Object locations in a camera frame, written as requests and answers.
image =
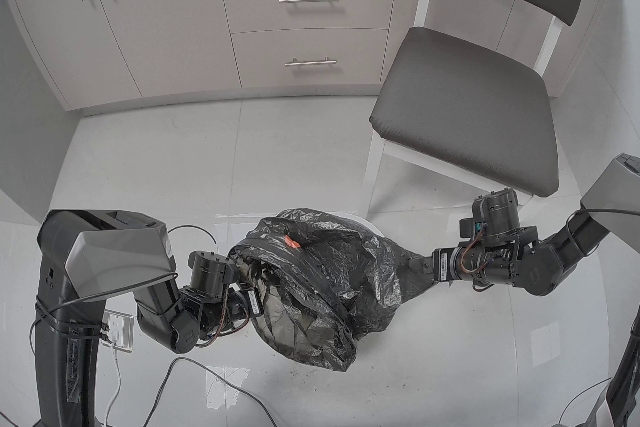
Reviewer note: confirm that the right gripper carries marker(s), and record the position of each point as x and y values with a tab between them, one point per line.
445	265

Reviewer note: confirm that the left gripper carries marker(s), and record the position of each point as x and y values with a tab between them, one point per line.
255	302

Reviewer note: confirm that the black plastic bag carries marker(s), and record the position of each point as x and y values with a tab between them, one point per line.
350	275

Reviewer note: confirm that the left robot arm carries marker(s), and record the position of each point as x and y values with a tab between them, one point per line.
125	265

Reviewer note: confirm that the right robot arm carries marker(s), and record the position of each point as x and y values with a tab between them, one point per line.
610	195

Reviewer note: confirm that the white trash bin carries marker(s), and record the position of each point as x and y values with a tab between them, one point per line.
367	224

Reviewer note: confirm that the dark grey padded chair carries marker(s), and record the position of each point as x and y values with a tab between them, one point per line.
465	114

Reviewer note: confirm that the beige cabinet with drawers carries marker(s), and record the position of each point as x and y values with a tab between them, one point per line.
165	14

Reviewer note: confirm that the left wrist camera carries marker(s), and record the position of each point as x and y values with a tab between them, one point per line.
235	271

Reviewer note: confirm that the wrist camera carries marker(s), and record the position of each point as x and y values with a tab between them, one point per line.
470	227
235	271

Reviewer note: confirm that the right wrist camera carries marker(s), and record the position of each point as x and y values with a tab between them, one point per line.
470	227

